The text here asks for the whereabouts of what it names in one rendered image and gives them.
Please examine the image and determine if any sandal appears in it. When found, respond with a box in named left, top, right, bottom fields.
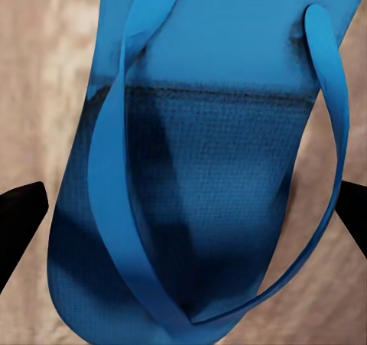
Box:
left=47, top=0, right=361, bottom=345

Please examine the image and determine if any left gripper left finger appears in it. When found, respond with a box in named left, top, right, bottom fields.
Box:
left=0, top=181, right=49, bottom=292

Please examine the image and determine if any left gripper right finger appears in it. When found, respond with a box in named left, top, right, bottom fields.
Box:
left=335, top=181, right=367, bottom=258

